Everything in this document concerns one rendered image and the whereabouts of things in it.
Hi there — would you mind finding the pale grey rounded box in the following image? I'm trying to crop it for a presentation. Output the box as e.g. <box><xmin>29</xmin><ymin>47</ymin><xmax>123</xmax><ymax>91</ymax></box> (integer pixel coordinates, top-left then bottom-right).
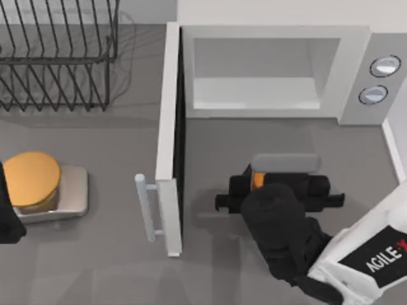
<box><xmin>252</xmin><ymin>153</ymin><xmax>321</xmax><ymax>175</ymax></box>

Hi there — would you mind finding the pale microwave oven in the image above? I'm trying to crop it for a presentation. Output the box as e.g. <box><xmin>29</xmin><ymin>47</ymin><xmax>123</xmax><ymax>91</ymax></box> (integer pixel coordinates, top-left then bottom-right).
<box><xmin>179</xmin><ymin>25</ymin><xmax>403</xmax><ymax>126</ymax></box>

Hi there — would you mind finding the white microwave door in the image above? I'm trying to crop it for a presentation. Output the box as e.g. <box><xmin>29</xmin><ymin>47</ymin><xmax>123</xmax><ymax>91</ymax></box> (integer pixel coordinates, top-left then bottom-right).
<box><xmin>154</xmin><ymin>22</ymin><xmax>186</xmax><ymax>258</ymax></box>

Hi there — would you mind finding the round grey microwave knob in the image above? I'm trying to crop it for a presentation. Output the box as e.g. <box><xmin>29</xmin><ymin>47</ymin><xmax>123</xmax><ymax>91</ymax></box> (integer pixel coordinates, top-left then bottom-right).
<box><xmin>369</xmin><ymin>54</ymin><xmax>402</xmax><ymax>78</ymax></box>
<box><xmin>358</xmin><ymin>85</ymin><xmax>389</xmax><ymax>105</ymax></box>

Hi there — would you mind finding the silver square scale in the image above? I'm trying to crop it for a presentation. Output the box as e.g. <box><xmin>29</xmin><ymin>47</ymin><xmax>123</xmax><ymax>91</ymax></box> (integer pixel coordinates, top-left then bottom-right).
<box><xmin>13</xmin><ymin>165</ymin><xmax>90</xmax><ymax>225</ymax></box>

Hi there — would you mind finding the jar with orange lid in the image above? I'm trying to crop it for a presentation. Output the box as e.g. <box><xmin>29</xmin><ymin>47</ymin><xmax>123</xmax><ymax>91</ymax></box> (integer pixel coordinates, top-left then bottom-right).
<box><xmin>3</xmin><ymin>151</ymin><xmax>62</xmax><ymax>214</ymax></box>

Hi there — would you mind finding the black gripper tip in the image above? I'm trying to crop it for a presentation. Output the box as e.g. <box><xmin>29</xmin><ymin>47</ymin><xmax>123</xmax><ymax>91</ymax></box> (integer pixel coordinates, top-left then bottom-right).
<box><xmin>0</xmin><ymin>161</ymin><xmax>28</xmax><ymax>245</ymax></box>

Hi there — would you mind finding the pale grey door handle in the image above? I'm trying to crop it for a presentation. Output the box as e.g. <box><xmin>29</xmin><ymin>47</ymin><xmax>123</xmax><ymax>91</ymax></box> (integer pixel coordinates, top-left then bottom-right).
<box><xmin>134</xmin><ymin>173</ymin><xmax>165</xmax><ymax>243</ymax></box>

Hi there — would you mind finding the dark wire dish rack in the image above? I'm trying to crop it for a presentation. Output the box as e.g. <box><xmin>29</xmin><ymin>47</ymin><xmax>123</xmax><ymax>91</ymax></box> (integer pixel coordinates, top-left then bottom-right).
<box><xmin>0</xmin><ymin>0</ymin><xmax>122</xmax><ymax>113</ymax></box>

